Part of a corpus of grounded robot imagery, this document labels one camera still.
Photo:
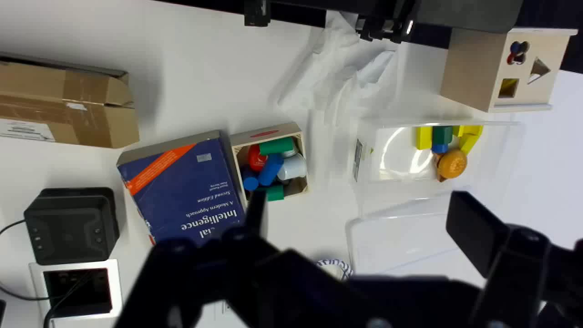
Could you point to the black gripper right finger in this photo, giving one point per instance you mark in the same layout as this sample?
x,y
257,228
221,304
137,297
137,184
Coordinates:
x,y
503,266

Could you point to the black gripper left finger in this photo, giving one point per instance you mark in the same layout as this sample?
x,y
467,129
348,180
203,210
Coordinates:
x,y
182,279

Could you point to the brown cardboard box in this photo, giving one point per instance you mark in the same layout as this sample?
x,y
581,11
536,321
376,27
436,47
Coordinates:
x,y
66,102

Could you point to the wooden shape sorter box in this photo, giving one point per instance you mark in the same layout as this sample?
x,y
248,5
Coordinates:
x,y
474,69

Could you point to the white-framed black device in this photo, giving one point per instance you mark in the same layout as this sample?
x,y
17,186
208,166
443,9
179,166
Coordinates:
x,y
75,292

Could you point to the clear plastic lid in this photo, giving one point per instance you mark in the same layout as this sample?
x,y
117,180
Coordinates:
x,y
401,237

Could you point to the orange round toy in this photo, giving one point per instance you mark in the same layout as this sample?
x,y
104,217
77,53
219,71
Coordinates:
x,y
452,164

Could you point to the black square device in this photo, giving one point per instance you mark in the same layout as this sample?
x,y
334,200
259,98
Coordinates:
x,y
70,220

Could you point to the small green toy block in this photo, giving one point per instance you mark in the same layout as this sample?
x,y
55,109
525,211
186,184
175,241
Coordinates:
x,y
275,193

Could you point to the yellow toy block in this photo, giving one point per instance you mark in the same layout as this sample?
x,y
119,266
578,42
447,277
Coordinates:
x,y
467,137

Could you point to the red toy block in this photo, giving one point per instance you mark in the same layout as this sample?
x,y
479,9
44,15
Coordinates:
x,y
255,159

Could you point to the pale blue toy cylinder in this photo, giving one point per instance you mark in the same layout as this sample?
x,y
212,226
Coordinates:
x,y
294,166

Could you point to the clear plastic container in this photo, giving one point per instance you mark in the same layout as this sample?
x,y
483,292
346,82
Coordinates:
x,y
388,157

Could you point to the green toy cylinder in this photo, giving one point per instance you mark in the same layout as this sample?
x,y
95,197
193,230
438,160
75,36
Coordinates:
x,y
277,146

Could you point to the wooden tray of blocks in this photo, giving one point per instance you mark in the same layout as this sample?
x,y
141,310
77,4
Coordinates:
x,y
266,131

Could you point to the white crumpled cloth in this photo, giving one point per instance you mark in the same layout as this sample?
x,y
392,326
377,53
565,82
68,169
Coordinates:
x,y
346,66

